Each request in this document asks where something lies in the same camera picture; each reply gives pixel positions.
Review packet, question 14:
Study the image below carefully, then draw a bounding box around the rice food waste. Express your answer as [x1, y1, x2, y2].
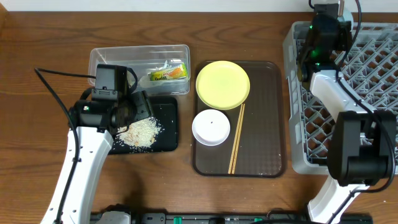
[116, 117, 164, 149]

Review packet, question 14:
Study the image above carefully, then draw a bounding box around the green orange snack wrapper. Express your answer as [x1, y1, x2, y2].
[149, 63, 188, 81]

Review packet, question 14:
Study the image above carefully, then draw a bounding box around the white bowl with food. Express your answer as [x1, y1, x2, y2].
[192, 109, 231, 146]

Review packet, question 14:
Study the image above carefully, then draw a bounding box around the yellow plate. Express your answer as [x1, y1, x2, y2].
[195, 60, 251, 110]

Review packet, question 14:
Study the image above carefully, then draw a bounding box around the wooden chopstick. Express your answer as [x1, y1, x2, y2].
[228, 103, 245, 174]
[230, 103, 245, 174]

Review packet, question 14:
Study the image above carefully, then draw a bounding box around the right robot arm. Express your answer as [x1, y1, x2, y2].
[297, 1, 396, 223]

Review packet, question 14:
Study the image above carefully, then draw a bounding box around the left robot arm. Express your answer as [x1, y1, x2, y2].
[34, 64, 154, 223]

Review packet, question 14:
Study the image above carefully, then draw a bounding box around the clear plastic waste bin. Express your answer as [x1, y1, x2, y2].
[88, 44, 190, 96]

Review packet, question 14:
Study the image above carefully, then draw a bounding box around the grey dishwasher rack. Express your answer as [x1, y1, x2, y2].
[282, 22, 397, 175]

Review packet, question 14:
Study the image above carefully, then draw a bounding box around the black plastic tray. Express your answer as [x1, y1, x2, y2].
[109, 96, 178, 154]

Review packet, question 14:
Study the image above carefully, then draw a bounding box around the brown serving tray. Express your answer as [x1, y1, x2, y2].
[192, 61, 286, 178]

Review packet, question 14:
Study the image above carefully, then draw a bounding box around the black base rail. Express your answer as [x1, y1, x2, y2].
[90, 205, 374, 224]

